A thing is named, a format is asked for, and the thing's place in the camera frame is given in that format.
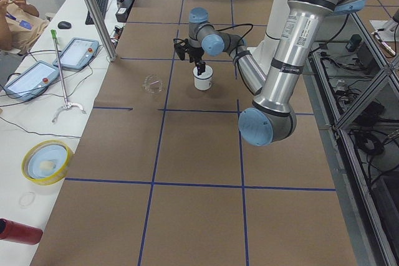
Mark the black computer box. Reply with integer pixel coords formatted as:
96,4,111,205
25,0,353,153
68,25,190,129
115,0,135,22

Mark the yellow tape roll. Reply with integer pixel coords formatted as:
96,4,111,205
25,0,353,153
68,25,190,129
21,140,74,186

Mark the near blue teach pendant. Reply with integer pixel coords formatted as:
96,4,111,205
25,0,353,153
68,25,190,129
4,60,60,102

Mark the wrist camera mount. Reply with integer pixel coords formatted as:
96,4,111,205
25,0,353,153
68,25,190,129
173,38,188,60

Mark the black keyboard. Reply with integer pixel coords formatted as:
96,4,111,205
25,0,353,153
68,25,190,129
85,0,110,26

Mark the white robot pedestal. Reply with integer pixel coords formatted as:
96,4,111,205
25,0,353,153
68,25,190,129
249,0,289,75

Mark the black computer mouse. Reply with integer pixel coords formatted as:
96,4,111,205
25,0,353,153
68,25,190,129
57,21,72,29

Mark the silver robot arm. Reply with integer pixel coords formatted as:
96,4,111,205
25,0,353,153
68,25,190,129
186,0,366,146

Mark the white enamel mug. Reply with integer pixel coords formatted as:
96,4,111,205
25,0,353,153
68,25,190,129
194,77,213,91

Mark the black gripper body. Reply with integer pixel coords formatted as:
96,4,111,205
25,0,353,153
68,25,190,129
187,46,203,63

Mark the seated person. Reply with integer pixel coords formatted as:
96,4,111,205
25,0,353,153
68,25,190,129
1,0,49,54

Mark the blue teach pendant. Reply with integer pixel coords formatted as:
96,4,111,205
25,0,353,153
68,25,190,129
4,60,60,102
59,37,99,71

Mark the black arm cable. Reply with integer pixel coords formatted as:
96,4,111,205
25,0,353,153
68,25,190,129
173,22,254,49

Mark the clear plastic funnel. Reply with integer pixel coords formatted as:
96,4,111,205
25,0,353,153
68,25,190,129
142,74,163,94

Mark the red bottle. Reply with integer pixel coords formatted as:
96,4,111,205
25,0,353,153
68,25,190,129
1,219,43,245

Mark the clear tape ring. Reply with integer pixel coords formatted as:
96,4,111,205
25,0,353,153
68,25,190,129
19,191,36,209

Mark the metal reacher grabber tool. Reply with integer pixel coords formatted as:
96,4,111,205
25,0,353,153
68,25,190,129
50,29,86,124

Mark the far blue teach pendant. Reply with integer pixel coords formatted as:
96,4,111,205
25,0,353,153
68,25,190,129
59,37,99,71

